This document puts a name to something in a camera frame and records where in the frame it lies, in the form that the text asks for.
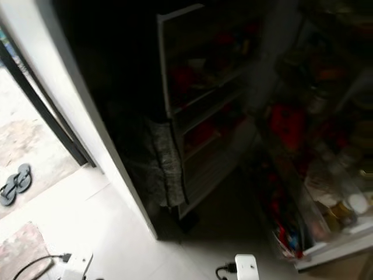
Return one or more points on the yellow jar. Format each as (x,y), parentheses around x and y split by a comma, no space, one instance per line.
(341,216)

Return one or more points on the red plastic bag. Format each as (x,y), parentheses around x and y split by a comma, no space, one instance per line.
(202,133)

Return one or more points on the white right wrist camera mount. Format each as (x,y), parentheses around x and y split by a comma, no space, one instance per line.
(247,267)

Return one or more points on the colourful snack packets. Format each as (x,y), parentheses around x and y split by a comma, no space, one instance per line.
(290,240)

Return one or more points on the pinkish brown fuzzy doormat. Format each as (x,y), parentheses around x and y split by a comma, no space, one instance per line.
(20,254)

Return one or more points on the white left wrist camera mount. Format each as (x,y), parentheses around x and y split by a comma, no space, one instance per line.
(77,266)

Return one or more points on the large red packet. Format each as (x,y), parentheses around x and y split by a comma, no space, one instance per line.
(288,127)

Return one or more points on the grey patterned cloth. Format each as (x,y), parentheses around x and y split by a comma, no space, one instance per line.
(166,166)

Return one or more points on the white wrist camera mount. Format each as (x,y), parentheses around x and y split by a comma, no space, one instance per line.
(77,266)
(247,267)

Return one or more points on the clear bottle white cap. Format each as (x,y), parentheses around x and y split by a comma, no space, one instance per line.
(347,181)

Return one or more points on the grey flip-flop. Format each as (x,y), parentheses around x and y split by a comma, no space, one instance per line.
(9,191)
(23,178)

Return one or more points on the dark framed glass door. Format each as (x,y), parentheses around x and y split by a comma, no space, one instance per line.
(46,105)

